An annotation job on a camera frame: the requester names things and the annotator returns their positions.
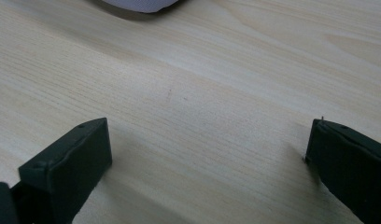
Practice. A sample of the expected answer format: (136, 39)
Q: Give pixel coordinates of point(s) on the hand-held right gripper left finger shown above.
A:
(67, 168)

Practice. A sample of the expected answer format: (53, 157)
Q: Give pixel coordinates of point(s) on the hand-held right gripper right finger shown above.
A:
(350, 165)

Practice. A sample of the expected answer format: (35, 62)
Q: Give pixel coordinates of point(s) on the white cloth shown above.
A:
(142, 4)

